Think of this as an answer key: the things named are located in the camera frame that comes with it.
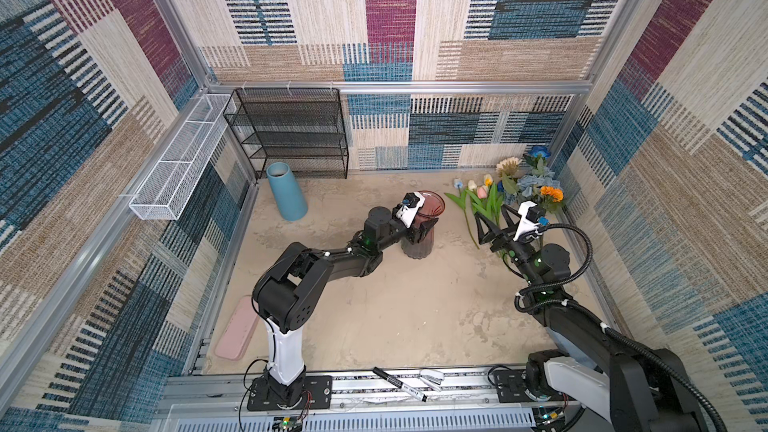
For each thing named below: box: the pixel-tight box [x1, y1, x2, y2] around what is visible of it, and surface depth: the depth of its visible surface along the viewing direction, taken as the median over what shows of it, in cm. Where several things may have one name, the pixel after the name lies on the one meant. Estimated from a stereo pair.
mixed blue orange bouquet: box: [495, 146, 565, 212], surface depth 109 cm
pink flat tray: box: [215, 294, 261, 361], surface depth 81 cm
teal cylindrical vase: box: [266, 162, 309, 222], surface depth 98 cm
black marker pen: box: [372, 366, 428, 403], surface depth 76 cm
